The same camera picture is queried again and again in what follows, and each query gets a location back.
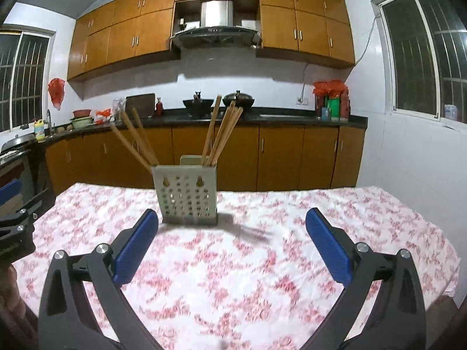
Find red plastic bag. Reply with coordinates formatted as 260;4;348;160
48;78;66;110

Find power cable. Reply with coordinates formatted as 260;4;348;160
300;11;382;101

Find dark cutting board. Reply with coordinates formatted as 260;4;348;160
126;93;156;119

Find steel range hood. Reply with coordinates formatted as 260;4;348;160
170;0;262;50

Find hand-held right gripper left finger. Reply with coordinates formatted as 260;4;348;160
37;208;163;350

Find clear plastic bag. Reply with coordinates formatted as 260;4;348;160
112;98;126;122

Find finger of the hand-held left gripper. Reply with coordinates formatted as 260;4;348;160
0;180;20;207
0;189;56;263

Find brown kitchen cabinets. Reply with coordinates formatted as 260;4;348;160
44;122;366;194
67;0;356;81

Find black wok with lid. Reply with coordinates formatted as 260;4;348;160
222;90;255;109

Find black kitchen countertop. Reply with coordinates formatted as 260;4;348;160
44;106;368;143

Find barred window with white frame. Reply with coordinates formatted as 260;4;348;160
0;29;55;132
371;0;467;123

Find brown lower kitchen cabinets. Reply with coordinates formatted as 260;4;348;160
44;122;366;194

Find wooden chopstick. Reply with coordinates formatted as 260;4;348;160
130;107;160;165
207;101;235;166
109;124;154;172
213;107;244;167
210;106;239;166
120;110;158;166
201;95;222;166

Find brown upper kitchen cabinets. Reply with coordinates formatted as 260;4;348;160
67;0;356;81

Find red floral tablecloth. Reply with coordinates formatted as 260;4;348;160
11;182;461;350

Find green packet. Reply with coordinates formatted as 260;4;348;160
327;97;341;121

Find grey perforated utensil holder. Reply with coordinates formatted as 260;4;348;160
151;155;219;227

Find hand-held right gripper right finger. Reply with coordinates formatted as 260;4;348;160
299;207;427;350

